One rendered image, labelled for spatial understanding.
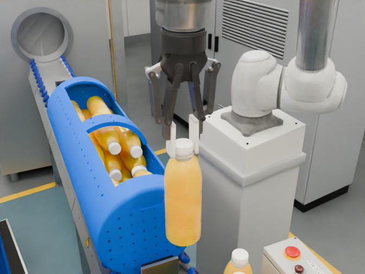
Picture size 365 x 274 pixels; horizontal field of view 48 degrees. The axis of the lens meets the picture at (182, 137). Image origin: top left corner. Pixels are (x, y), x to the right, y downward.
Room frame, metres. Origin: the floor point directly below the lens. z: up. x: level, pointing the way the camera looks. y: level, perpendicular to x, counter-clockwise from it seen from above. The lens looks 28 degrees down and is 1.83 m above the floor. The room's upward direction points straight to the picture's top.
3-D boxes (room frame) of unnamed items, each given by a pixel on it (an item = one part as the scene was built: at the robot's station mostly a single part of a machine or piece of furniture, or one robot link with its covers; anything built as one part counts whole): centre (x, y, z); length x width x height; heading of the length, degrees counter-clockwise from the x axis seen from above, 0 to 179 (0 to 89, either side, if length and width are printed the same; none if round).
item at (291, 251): (0.75, -0.27, 1.11); 0.04 x 0.04 x 0.01
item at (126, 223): (1.24, 0.26, 1.09); 0.88 x 0.28 x 0.28; 24
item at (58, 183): (2.61, 0.94, 0.31); 0.06 x 0.06 x 0.63; 24
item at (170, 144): (0.66, 0.02, 1.47); 0.03 x 0.01 x 0.07; 23
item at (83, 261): (1.71, 0.55, 0.31); 0.06 x 0.06 x 0.63; 24
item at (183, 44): (0.67, 0.00, 1.63); 0.08 x 0.07 x 0.09; 113
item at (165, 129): (0.65, 0.04, 1.50); 0.03 x 0.01 x 0.05; 113
